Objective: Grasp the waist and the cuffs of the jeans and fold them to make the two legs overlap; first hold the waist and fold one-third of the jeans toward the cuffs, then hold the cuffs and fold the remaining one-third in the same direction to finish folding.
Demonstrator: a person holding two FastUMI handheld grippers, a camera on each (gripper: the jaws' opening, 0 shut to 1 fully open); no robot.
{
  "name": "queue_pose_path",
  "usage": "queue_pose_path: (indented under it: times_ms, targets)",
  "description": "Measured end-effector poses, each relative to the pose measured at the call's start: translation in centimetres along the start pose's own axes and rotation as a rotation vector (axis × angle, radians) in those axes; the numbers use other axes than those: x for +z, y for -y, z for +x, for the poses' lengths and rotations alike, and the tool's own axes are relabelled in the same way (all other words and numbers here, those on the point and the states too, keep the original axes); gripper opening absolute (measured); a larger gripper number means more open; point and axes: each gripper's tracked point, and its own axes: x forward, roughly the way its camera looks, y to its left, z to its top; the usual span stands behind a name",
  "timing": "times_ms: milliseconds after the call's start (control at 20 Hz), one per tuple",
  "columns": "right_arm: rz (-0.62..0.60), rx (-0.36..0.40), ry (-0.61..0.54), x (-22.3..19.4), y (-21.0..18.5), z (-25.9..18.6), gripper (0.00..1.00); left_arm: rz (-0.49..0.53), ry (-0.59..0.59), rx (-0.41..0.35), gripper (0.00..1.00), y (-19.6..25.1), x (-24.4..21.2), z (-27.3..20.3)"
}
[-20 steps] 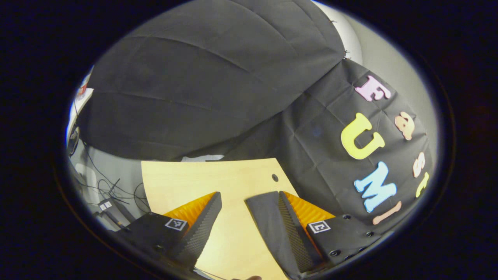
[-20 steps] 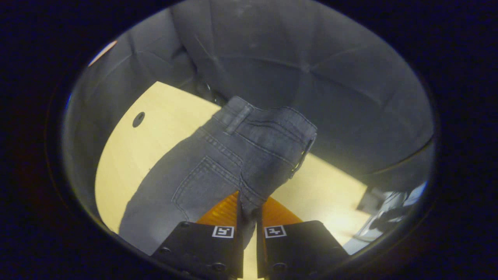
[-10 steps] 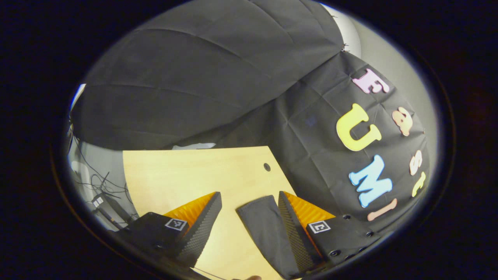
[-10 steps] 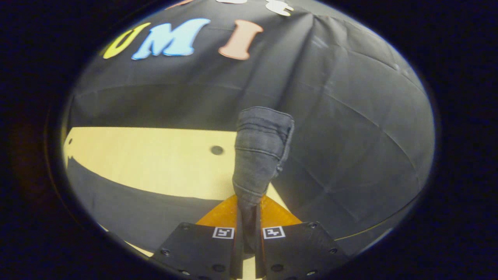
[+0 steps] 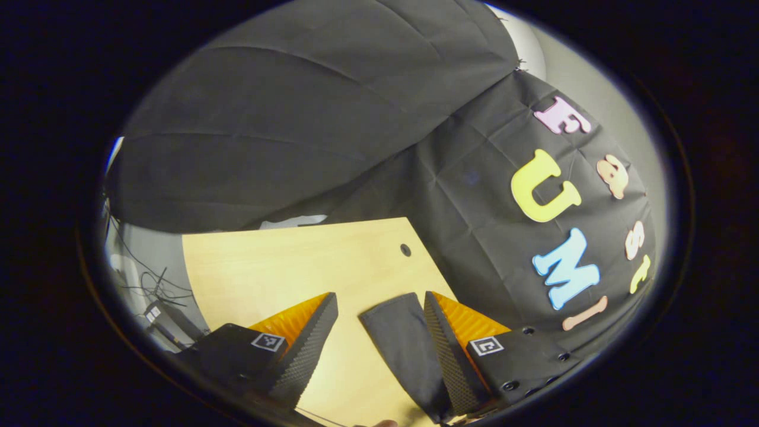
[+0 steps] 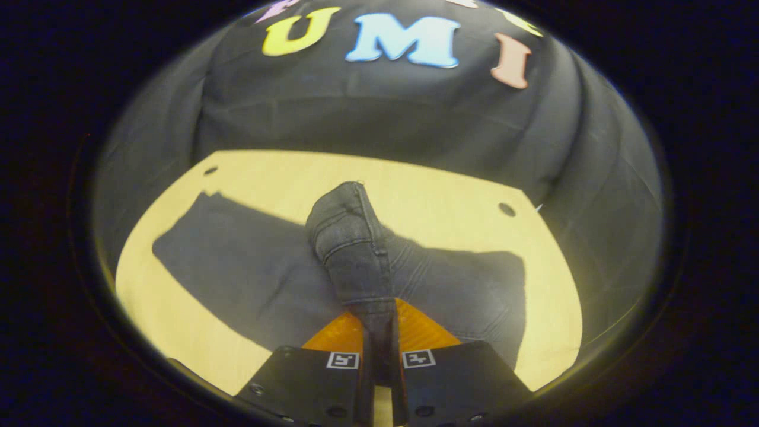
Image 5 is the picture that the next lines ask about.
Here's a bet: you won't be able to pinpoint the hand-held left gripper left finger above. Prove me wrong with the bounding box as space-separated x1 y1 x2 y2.
177 292 339 410

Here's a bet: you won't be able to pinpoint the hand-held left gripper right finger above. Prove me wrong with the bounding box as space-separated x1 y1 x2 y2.
423 290 586 417

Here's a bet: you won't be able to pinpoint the dark grey jeans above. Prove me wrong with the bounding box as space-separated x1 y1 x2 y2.
358 292 452 424

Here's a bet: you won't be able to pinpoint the black backdrop cloth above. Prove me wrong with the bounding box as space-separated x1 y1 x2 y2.
110 0 662 360

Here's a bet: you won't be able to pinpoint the tangle of black cables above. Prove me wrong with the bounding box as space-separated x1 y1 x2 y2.
106 216 197 304

